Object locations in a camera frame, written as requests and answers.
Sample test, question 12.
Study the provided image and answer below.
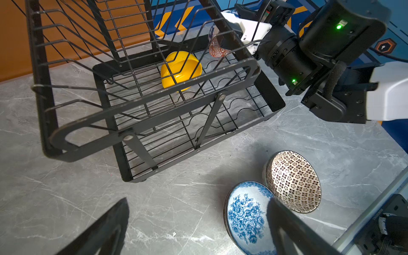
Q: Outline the blue floral bowl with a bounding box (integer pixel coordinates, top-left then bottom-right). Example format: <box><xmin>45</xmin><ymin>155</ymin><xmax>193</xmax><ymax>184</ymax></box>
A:
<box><xmin>223</xmin><ymin>181</ymin><xmax>277</xmax><ymax>255</ymax></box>

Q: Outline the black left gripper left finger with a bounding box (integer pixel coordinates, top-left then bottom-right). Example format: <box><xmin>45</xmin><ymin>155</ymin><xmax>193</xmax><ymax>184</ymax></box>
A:
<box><xmin>58</xmin><ymin>198</ymin><xmax>130</xmax><ymax>255</ymax></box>

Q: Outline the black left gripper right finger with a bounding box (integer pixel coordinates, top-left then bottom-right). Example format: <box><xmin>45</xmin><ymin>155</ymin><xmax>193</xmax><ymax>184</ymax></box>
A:
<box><xmin>267</xmin><ymin>198</ymin><xmax>340</xmax><ymax>255</ymax></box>

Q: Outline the black wire dish rack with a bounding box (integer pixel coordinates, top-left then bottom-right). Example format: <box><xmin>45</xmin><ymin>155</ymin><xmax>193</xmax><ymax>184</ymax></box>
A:
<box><xmin>25</xmin><ymin>1</ymin><xmax>285</xmax><ymax>183</ymax></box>

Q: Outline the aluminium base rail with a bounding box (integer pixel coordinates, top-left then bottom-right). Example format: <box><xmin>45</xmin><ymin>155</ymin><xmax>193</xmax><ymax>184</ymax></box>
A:
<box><xmin>331</xmin><ymin>165</ymin><xmax>408</xmax><ymax>255</ymax></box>

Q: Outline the brown patterned bowl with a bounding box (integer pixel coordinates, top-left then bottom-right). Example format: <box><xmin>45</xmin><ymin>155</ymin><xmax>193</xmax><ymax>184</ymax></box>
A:
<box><xmin>262</xmin><ymin>150</ymin><xmax>322</xmax><ymax>214</ymax></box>

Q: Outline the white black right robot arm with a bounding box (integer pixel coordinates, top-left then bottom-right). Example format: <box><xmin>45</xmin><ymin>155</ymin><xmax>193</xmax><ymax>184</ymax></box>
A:
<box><xmin>235</xmin><ymin>1</ymin><xmax>408</xmax><ymax>124</ymax></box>

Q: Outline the yellow bowl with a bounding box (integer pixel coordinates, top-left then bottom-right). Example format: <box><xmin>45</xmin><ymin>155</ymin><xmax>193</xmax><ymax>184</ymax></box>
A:
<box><xmin>160</xmin><ymin>51</ymin><xmax>203</xmax><ymax>89</ymax></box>

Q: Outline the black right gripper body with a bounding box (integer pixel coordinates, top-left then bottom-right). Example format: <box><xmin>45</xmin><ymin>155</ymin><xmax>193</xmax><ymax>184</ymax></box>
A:
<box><xmin>234</xmin><ymin>1</ymin><xmax>295</xmax><ymax>26</ymax></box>

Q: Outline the orange patterned bowl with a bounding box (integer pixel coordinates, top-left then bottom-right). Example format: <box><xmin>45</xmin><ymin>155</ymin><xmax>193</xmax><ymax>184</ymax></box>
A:
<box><xmin>208</xmin><ymin>24</ymin><xmax>231</xmax><ymax>58</ymax></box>

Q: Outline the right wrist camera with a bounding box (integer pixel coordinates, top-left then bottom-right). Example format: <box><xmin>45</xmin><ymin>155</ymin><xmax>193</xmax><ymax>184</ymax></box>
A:
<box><xmin>222</xmin><ymin>11</ymin><xmax>272</xmax><ymax>55</ymax></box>

